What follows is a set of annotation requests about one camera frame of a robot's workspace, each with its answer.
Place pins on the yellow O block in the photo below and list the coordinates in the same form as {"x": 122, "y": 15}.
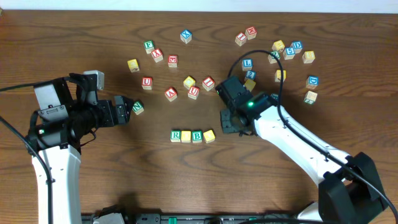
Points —
{"x": 186, "y": 136}
{"x": 209, "y": 136}

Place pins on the red i block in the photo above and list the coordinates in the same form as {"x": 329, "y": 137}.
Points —
{"x": 208, "y": 83}
{"x": 241, "y": 39}

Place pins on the yellow block far left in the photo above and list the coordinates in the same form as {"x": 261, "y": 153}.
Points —
{"x": 133, "y": 65}

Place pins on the red I block left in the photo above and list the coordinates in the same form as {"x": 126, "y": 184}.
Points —
{"x": 208, "y": 83}

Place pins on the blue d block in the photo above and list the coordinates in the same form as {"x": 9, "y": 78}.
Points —
{"x": 297, "y": 46}
{"x": 312, "y": 82}

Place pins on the red E block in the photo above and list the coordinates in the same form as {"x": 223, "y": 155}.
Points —
{"x": 173, "y": 61}

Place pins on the yellow block top right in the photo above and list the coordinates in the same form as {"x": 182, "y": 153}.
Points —
{"x": 278, "y": 46}

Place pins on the blue 2 block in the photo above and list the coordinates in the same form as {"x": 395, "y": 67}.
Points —
{"x": 250, "y": 75}

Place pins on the blue D block right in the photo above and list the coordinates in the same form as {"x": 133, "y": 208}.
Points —
{"x": 312, "y": 82}

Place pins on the red X block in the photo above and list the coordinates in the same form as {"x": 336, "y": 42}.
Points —
{"x": 157, "y": 55}

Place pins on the yellow 8 block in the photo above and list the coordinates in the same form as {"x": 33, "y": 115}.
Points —
{"x": 308, "y": 57}

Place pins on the red U block left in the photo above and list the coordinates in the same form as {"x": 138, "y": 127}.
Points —
{"x": 147, "y": 83}

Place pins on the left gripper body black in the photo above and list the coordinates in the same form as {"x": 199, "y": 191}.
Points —
{"x": 117, "y": 110}

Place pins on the green R block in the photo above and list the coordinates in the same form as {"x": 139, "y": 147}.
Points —
{"x": 175, "y": 136}

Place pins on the green B block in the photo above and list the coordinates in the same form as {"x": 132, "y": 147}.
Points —
{"x": 197, "y": 136}

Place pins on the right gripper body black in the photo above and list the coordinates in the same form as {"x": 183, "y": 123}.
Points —
{"x": 227, "y": 123}

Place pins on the red I block top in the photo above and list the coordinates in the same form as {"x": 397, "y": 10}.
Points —
{"x": 241, "y": 39}

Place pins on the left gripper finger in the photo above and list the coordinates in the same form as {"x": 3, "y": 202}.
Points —
{"x": 123, "y": 104}
{"x": 123, "y": 114}

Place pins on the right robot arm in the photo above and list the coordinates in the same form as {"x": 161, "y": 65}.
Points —
{"x": 349, "y": 187}

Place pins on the green 7 block tipped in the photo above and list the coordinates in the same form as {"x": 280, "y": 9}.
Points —
{"x": 310, "y": 97}

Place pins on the red W block top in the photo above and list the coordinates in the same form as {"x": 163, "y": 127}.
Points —
{"x": 250, "y": 32}

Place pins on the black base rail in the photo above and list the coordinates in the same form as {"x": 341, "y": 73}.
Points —
{"x": 158, "y": 217}

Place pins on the yellow block centre left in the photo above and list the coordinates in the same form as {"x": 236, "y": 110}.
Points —
{"x": 189, "y": 82}

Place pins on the green N block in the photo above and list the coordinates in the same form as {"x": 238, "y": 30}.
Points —
{"x": 138, "y": 107}

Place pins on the yellow S block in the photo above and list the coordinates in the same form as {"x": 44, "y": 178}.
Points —
{"x": 250, "y": 84}

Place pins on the red u block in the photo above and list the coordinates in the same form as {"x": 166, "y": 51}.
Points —
{"x": 147, "y": 83}
{"x": 193, "y": 92}

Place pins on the blue P block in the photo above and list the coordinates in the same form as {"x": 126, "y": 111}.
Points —
{"x": 275, "y": 96}

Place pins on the red A block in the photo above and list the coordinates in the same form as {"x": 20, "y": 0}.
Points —
{"x": 171, "y": 94}

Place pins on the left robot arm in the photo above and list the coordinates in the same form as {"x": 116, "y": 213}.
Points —
{"x": 69, "y": 110}

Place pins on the blue L block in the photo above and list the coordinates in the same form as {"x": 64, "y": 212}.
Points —
{"x": 246, "y": 64}

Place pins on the red U block centre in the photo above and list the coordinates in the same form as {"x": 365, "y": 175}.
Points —
{"x": 193, "y": 92}

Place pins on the yellow block under T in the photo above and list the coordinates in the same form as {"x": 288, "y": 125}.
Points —
{"x": 280, "y": 75}

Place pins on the green Z block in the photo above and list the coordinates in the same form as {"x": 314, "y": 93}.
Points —
{"x": 273, "y": 57}

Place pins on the blue X block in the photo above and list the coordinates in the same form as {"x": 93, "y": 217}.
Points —
{"x": 186, "y": 36}

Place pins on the green F block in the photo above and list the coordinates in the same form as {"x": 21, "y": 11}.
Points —
{"x": 149, "y": 46}

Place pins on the blue D block top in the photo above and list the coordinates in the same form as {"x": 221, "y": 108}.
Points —
{"x": 297, "y": 46}

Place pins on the blue 5 block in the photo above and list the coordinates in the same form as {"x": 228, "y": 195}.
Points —
{"x": 288, "y": 53}

